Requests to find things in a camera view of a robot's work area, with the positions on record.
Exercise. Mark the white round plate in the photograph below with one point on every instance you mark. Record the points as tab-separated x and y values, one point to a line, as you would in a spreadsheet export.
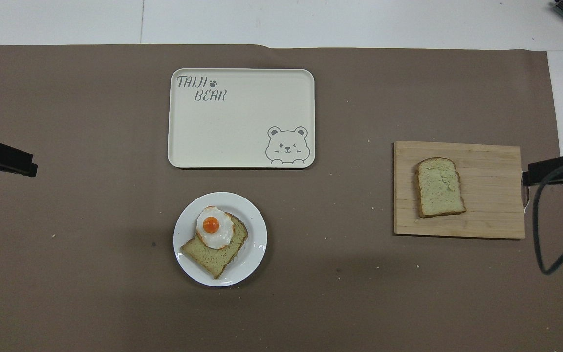
254	244

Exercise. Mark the cream tray with bear print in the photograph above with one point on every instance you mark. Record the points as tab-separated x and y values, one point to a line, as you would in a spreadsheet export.
232	122

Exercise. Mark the fried egg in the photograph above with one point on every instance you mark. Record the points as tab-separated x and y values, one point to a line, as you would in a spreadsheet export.
220	234

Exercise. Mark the green-speckled bread slice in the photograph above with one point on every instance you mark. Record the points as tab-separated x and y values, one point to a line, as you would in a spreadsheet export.
440	188
213	261

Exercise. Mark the wooden cutting board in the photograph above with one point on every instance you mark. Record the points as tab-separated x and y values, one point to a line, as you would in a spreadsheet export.
491	205

